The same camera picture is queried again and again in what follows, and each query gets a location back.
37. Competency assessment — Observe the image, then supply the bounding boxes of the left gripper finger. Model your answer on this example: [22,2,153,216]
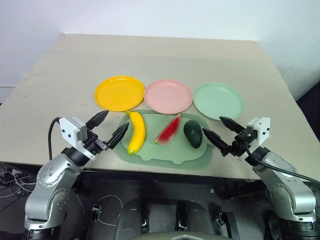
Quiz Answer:
[85,109,110,131]
[105,121,130,151]

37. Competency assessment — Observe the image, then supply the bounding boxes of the dark rounded shape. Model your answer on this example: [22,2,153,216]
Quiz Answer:
[113,198,151,240]
[184,199,224,240]

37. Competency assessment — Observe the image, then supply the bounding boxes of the black table frame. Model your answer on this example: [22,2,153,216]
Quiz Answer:
[74,170,265,201]

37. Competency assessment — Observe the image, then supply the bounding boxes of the yellow banana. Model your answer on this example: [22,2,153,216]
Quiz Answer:
[124,110,147,156]

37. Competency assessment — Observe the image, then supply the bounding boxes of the thin white cable loop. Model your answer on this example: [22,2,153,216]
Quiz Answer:
[96,194,126,226]

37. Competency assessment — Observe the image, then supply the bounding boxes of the grey robot torso edge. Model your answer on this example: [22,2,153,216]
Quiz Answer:
[139,231,201,240]

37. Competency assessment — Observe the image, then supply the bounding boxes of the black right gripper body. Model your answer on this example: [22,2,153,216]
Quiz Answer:
[220,129,259,158]

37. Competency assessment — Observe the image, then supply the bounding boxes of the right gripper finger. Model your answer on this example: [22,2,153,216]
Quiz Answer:
[202,127,230,153]
[219,116,246,135]

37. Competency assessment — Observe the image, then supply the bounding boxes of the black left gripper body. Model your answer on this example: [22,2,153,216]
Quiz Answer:
[83,129,111,157]

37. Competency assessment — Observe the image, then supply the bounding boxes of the white floor cable bundle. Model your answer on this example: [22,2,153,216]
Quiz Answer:
[0,166,38,201]

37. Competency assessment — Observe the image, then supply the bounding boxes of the pink plate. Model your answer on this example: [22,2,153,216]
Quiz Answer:
[144,79,194,116]

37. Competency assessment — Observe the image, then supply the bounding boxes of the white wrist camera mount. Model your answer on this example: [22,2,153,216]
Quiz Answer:
[58,116,97,161]
[239,116,272,161]

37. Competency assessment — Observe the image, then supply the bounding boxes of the green silicone mat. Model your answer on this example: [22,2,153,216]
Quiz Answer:
[113,109,214,172]

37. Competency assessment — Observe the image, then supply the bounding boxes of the yellow plate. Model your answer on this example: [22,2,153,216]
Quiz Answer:
[94,75,146,113]

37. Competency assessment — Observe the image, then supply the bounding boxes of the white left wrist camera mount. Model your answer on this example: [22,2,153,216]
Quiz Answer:
[58,116,97,161]

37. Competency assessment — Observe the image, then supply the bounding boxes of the red watermelon slice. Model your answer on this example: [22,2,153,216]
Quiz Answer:
[154,113,182,147]

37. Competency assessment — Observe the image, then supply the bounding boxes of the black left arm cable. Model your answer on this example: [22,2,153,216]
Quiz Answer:
[47,116,63,161]

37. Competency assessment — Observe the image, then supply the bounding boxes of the light green plate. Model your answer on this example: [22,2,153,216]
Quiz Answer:
[192,83,246,123]

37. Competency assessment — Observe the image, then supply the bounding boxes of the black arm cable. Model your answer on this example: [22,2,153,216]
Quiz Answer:
[242,138,320,185]
[47,116,63,161]

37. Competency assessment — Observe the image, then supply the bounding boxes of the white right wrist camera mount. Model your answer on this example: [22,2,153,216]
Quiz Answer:
[239,116,272,161]

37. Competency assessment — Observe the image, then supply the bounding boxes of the dark green avocado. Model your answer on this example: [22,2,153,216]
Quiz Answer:
[183,119,204,150]

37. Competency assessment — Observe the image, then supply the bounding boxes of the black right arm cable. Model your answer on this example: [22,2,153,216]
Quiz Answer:
[242,138,320,185]

